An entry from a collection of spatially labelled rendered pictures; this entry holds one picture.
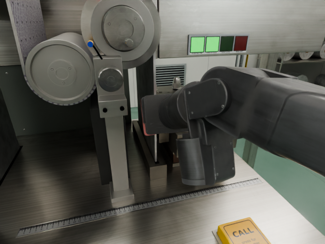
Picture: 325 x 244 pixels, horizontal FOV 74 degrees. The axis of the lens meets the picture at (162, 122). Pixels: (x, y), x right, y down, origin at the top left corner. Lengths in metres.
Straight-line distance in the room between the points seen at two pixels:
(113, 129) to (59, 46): 0.18
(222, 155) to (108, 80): 0.21
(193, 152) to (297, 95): 0.13
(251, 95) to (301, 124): 0.04
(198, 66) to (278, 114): 3.31
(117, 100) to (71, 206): 0.26
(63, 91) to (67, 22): 0.35
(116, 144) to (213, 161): 0.25
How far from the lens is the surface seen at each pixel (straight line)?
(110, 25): 0.42
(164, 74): 3.30
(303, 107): 0.18
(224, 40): 0.89
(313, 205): 2.08
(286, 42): 1.08
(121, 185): 0.52
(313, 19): 1.15
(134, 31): 0.43
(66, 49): 0.45
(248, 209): 0.53
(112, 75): 0.36
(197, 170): 0.27
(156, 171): 0.55
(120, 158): 0.47
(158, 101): 0.36
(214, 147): 0.25
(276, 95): 0.18
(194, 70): 3.47
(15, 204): 0.60
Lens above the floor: 1.26
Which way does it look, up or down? 25 degrees down
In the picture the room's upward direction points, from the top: straight up
